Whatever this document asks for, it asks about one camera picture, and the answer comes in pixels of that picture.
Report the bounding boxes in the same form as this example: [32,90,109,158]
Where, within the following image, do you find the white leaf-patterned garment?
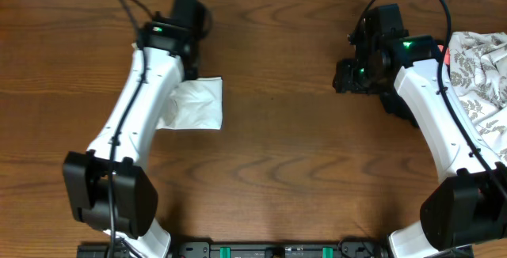
[449,32,506,162]

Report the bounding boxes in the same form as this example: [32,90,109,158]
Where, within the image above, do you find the red garment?
[444,49,451,66]

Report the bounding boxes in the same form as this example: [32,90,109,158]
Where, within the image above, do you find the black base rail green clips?
[76,238,475,258]

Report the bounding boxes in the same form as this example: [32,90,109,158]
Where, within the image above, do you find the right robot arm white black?
[333,33,506,257]

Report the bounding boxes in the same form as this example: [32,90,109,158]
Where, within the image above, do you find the white t-shirt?
[131,42,223,131]

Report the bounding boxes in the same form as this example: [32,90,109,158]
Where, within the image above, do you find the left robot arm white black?
[63,21,208,257]

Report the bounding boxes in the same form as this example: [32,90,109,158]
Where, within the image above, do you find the black garment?
[379,90,419,128]

